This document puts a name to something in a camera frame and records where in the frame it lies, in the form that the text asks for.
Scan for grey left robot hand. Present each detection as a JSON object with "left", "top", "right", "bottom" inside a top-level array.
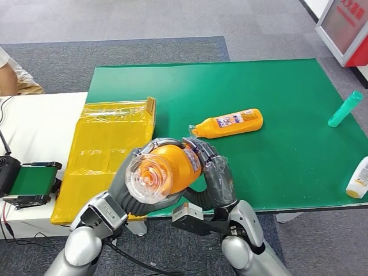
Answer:
[{"left": 108, "top": 137, "right": 188, "bottom": 218}]

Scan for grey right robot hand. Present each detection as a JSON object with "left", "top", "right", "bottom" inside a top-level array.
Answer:
[{"left": 182, "top": 136, "right": 238, "bottom": 210}]

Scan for orange bottle with clear cap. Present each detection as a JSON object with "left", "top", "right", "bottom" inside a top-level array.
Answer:
[
  {"left": 125, "top": 144, "right": 204, "bottom": 205},
  {"left": 189, "top": 108, "right": 264, "bottom": 140}
]

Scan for teal plastic bottle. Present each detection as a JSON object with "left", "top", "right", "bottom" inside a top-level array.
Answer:
[{"left": 327, "top": 90, "right": 364, "bottom": 128}]

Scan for white bottle with yellow cap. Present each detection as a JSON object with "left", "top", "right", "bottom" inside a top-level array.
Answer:
[{"left": 345, "top": 156, "right": 368, "bottom": 200}]

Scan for yellow plastic-wrapped box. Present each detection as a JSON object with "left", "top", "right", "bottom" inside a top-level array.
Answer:
[{"left": 51, "top": 97, "right": 157, "bottom": 226}]

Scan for white table foot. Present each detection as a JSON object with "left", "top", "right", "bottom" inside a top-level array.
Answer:
[
  {"left": 275, "top": 212, "right": 300, "bottom": 224},
  {"left": 125, "top": 221, "right": 148, "bottom": 237}
]

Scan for small green conveyor belt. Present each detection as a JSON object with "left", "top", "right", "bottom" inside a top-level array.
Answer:
[{"left": 2, "top": 161, "right": 63, "bottom": 210}]

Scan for green table mat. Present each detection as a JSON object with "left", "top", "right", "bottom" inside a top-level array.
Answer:
[{"left": 86, "top": 58, "right": 368, "bottom": 219}]

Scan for black device box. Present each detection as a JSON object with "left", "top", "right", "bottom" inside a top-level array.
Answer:
[{"left": 0, "top": 154, "right": 22, "bottom": 198}]

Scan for black rod antenna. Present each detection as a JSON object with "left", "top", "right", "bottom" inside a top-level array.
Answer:
[{"left": 0, "top": 129, "right": 12, "bottom": 156}]

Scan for person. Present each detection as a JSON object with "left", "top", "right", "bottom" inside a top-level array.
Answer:
[{"left": 0, "top": 45, "right": 45, "bottom": 97}]

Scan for red and white display stand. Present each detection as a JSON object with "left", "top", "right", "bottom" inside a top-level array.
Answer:
[{"left": 314, "top": 0, "right": 368, "bottom": 68}]

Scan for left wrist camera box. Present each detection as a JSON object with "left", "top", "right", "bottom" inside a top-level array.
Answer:
[{"left": 80, "top": 191, "right": 129, "bottom": 239}]

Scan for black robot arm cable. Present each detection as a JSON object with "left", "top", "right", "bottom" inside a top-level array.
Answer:
[{"left": 104, "top": 237, "right": 186, "bottom": 276}]

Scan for red and black cables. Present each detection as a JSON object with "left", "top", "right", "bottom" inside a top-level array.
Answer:
[{"left": 0, "top": 201, "right": 55, "bottom": 248}]

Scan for black cable on white table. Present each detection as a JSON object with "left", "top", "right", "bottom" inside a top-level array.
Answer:
[{"left": 0, "top": 95, "right": 14, "bottom": 126}]

